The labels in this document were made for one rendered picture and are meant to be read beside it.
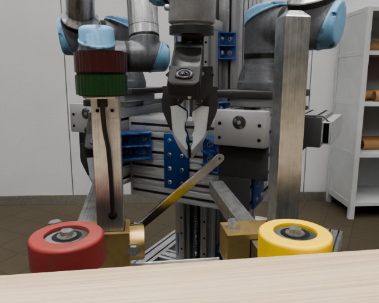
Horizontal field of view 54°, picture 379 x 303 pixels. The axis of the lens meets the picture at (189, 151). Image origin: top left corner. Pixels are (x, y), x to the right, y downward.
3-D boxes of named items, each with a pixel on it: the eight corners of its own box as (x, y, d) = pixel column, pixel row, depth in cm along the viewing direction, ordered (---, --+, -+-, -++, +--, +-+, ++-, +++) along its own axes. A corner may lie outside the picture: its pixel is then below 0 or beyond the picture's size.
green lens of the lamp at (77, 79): (79, 92, 46) (78, 74, 46) (128, 92, 47) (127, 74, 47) (71, 95, 40) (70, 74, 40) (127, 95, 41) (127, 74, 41)
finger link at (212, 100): (217, 130, 62) (218, 76, 60) (217, 131, 60) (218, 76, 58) (189, 129, 62) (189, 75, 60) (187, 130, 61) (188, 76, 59)
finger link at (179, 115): (191, 151, 67) (192, 100, 65) (189, 159, 62) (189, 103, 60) (174, 151, 68) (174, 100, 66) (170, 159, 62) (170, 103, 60)
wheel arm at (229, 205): (208, 197, 83) (208, 179, 82) (222, 196, 84) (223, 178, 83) (283, 321, 41) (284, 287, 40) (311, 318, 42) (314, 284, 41)
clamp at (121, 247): (50, 255, 54) (48, 222, 53) (144, 249, 56) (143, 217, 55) (41, 275, 49) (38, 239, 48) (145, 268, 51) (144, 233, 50)
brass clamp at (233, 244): (218, 250, 58) (218, 220, 57) (299, 244, 60) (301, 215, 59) (227, 270, 52) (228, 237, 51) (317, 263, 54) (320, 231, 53)
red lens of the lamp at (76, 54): (78, 72, 46) (77, 54, 45) (127, 72, 46) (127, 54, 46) (70, 71, 40) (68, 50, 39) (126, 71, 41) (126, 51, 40)
